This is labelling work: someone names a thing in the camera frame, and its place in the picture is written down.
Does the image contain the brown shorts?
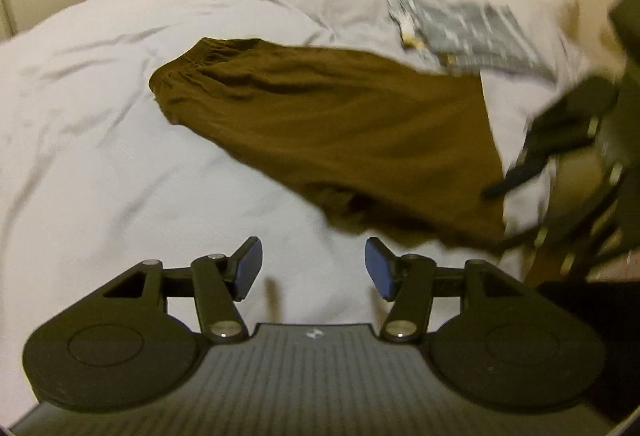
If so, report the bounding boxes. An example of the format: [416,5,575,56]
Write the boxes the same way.
[149,38,506,250]

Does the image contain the grey striped folded garment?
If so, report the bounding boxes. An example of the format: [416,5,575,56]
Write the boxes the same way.
[388,0,556,82]

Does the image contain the white bed duvet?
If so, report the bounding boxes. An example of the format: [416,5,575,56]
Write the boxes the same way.
[1,0,588,425]

